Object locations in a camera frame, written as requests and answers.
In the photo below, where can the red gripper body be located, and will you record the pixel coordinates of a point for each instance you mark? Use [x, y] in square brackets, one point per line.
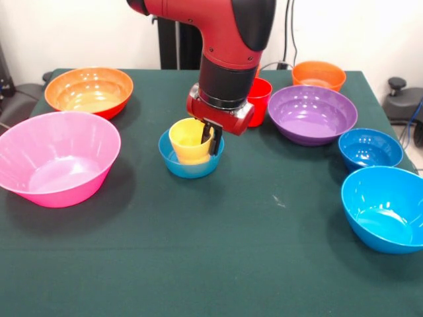
[224, 119]

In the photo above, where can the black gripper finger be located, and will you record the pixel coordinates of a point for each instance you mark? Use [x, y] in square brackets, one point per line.
[206, 133]
[216, 142]

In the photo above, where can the yellow cup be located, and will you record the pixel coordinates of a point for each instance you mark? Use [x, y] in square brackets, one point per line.
[188, 145]

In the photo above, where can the small light blue bowl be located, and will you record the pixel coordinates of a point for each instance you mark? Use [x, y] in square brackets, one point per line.
[195, 171]

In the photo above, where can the small dark blue bowl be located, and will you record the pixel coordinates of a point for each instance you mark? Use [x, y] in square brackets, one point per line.
[367, 152]

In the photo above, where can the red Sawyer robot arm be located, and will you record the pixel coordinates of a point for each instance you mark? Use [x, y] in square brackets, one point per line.
[228, 39]

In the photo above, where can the red cup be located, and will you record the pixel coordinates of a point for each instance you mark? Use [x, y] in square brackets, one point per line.
[261, 99]

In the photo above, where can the purple bowl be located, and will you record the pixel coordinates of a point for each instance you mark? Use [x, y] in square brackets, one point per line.
[312, 122]

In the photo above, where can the dark green table cloth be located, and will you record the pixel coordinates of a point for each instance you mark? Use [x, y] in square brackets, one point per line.
[211, 231]

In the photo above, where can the small orange bowl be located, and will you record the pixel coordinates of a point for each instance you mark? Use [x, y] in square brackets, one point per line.
[319, 77]

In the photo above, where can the large orange bowl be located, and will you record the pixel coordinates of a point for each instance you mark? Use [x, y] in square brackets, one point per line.
[89, 92]

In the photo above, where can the large pink bowl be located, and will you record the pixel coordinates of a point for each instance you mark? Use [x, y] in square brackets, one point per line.
[66, 178]

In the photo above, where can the large light blue bowl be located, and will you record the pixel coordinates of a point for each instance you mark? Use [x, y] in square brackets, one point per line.
[380, 211]

